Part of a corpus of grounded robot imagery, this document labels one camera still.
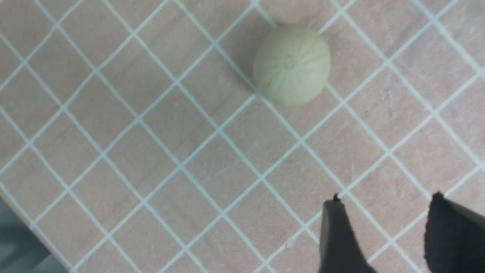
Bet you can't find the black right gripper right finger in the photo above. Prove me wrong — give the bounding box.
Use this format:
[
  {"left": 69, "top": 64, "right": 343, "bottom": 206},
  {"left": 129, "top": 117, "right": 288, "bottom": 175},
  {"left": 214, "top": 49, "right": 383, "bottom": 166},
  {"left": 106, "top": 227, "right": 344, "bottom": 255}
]
[{"left": 424, "top": 192, "right": 485, "bottom": 273}]

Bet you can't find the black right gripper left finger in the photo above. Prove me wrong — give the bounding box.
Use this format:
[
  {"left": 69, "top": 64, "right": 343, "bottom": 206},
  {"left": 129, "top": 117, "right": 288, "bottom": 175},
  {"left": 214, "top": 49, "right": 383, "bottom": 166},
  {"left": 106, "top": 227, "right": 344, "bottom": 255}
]
[{"left": 319, "top": 194, "right": 376, "bottom": 273}]

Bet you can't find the pink checkered tablecloth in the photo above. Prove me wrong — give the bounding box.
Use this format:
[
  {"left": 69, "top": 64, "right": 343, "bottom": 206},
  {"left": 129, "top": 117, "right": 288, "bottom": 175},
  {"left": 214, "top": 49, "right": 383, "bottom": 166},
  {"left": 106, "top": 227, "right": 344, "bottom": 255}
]
[{"left": 1, "top": 0, "right": 484, "bottom": 273}]

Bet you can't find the white bun front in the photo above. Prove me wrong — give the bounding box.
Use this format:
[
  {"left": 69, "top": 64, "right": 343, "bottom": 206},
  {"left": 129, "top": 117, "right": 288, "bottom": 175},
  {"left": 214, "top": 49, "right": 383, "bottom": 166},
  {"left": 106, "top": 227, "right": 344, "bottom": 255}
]
[{"left": 253, "top": 24, "right": 331, "bottom": 107}]

